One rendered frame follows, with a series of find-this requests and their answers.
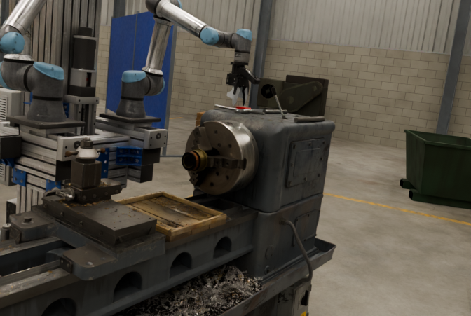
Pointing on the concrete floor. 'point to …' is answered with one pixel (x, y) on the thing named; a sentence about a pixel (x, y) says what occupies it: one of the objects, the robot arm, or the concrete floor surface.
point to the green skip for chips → (438, 169)
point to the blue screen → (138, 29)
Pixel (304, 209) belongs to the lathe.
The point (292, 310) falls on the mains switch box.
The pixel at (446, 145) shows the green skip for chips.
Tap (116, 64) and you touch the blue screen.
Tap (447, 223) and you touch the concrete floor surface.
